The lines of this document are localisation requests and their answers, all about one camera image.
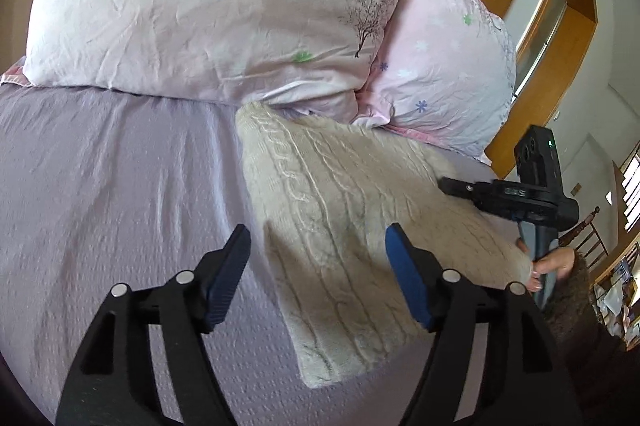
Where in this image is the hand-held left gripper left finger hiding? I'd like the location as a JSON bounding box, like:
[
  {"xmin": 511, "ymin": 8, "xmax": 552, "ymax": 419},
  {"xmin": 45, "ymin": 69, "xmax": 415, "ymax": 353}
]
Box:
[{"xmin": 56, "ymin": 223, "xmax": 252, "ymax": 426}]

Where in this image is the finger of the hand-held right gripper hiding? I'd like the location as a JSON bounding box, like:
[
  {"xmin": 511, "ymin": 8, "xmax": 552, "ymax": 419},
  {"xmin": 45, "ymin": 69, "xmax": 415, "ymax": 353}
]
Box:
[{"xmin": 438, "ymin": 177, "xmax": 477, "ymax": 203}]

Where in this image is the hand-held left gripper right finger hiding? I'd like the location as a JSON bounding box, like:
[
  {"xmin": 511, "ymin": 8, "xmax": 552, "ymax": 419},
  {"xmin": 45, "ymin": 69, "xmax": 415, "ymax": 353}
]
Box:
[{"xmin": 385, "ymin": 223, "xmax": 583, "ymax": 426}]

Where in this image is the cream cable-knit pillow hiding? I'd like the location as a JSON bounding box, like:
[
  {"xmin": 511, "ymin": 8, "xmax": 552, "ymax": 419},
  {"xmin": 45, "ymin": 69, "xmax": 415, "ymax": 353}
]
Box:
[{"xmin": 235, "ymin": 102, "xmax": 535, "ymax": 390}]

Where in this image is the person's right forearm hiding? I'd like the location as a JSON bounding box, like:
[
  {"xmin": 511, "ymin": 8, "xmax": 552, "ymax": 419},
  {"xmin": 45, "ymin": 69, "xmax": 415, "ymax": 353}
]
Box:
[{"xmin": 542, "ymin": 252, "xmax": 636, "ymax": 426}]

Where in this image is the person's right hand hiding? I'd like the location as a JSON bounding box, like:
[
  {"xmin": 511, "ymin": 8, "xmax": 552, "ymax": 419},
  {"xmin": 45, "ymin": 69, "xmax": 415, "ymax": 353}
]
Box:
[{"xmin": 516, "ymin": 240, "xmax": 576, "ymax": 291}]

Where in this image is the wooden chair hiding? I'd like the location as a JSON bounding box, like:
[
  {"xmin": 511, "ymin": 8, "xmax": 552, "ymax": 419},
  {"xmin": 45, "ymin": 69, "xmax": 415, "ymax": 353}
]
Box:
[{"xmin": 559, "ymin": 206, "xmax": 610, "ymax": 267}]

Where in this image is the lavender bed sheet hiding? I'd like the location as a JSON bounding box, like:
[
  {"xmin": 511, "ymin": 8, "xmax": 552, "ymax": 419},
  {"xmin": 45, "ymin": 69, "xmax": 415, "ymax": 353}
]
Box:
[{"xmin": 0, "ymin": 84, "xmax": 501, "ymax": 426}]

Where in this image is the cluttered wooden table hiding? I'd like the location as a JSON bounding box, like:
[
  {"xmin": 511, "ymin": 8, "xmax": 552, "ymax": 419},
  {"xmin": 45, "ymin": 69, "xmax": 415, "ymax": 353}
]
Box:
[{"xmin": 590, "ymin": 242, "xmax": 640, "ymax": 347}]

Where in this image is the small floral pink pillow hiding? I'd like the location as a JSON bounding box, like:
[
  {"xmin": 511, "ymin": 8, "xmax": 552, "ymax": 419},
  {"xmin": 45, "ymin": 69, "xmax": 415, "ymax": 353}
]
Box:
[{"xmin": 345, "ymin": 0, "xmax": 517, "ymax": 158}]

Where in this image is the large floral pink pillow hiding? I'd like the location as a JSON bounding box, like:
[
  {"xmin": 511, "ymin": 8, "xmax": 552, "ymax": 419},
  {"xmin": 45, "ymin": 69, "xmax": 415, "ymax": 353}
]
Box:
[{"xmin": 22, "ymin": 0, "xmax": 408, "ymax": 119}]

